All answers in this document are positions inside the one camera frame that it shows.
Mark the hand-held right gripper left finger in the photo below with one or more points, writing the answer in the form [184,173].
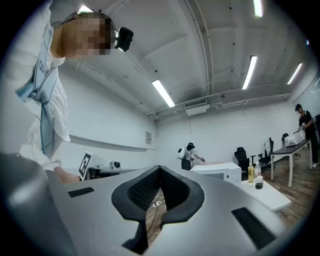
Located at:
[100,212]

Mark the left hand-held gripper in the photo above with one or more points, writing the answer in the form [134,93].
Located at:
[86,165]

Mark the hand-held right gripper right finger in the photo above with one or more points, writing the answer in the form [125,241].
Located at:
[212,225]

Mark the white microwave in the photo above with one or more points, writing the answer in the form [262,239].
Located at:
[217,171]

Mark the person's left forearm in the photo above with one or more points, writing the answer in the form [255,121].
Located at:
[67,176]

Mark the white power strip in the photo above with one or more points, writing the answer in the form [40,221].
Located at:
[157,204]

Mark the dark liquid jar white lid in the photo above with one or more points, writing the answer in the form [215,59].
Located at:
[259,183]

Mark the yellow drink bottle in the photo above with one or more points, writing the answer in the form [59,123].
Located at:
[250,172]

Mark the clear water bottle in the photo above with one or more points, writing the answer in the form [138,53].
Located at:
[257,168]

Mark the black office chair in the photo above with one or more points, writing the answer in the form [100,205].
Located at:
[242,157]

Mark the black chair with white garment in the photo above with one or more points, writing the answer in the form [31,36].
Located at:
[267,155]

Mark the ceiling strip light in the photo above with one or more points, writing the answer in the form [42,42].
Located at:
[249,72]
[163,93]
[295,73]
[258,7]
[85,9]

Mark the person's white clothing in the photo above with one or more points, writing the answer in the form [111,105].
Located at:
[25,75]

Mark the dark-topped white-legged table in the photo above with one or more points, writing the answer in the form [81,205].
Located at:
[290,147]

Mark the white box appliance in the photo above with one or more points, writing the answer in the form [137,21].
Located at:
[292,139]

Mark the white air conditioner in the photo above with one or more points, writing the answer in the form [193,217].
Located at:
[197,107]

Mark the person's head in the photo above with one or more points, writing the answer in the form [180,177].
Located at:
[85,32]

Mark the wall poster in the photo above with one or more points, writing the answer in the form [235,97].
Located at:
[148,138]

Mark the black head-mounted camera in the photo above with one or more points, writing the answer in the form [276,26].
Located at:
[124,38]

